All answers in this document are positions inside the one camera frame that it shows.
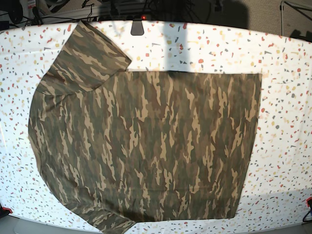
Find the red clamp left corner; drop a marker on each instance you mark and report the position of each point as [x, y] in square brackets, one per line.
[5, 211]

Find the metal stand frame right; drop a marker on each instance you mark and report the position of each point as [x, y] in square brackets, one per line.
[296, 15]

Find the grey camera mount base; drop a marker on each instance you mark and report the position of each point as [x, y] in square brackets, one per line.
[137, 28]

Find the red clamp right corner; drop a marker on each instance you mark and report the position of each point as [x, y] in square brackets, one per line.
[309, 202]

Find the red clamp corner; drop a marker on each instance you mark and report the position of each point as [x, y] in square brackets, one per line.
[309, 202]
[5, 211]

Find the camouflage T-shirt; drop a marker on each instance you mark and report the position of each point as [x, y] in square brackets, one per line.
[118, 147]

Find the black power strip red light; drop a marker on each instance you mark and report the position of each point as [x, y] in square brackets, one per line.
[125, 17]

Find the terrazzo pattern tablecloth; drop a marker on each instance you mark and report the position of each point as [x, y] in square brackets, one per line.
[279, 177]

